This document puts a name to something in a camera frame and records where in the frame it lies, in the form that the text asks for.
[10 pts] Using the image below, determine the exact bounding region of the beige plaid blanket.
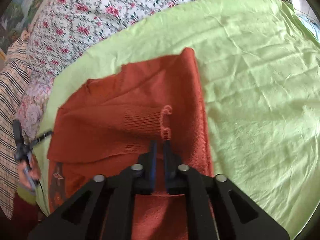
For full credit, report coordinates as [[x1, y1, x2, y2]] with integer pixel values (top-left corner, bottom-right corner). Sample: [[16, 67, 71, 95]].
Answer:
[[1, 30, 31, 219]]

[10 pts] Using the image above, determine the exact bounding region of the landscape wall picture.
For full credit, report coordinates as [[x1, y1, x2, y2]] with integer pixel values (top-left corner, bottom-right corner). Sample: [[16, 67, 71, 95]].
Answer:
[[1, 0, 44, 53]]

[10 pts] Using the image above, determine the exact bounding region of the orange knitted sweater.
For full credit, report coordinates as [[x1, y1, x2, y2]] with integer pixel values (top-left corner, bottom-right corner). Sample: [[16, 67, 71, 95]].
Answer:
[[47, 47, 217, 240]]

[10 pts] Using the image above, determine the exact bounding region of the light green bed sheet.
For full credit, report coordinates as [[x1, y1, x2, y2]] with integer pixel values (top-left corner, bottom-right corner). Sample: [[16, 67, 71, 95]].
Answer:
[[39, 0, 319, 239]]

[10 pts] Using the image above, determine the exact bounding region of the person's left hand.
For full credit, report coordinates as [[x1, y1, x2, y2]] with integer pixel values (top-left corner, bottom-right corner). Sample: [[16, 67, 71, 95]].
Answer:
[[17, 153, 41, 191]]

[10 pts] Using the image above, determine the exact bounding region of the dark red sleeve forearm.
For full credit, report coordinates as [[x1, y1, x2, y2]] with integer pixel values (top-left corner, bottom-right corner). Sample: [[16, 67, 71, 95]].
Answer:
[[1, 188, 39, 239]]

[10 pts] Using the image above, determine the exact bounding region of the pastel floral pillow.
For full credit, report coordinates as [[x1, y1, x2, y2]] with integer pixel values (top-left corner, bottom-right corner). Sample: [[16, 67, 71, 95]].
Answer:
[[15, 77, 54, 141]]

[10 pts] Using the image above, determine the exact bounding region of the white red floral quilt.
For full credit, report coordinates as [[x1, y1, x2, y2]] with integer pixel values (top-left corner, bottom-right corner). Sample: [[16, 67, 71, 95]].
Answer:
[[26, 0, 293, 81]]

